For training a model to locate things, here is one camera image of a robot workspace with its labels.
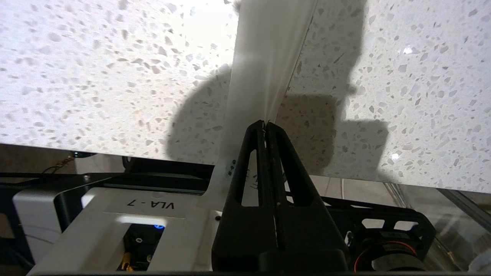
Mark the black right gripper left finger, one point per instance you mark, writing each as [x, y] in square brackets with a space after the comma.
[241, 234]

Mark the long green label packet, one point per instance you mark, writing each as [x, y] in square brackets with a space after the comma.
[264, 69]

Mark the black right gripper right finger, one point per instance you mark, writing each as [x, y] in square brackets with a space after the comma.
[310, 234]

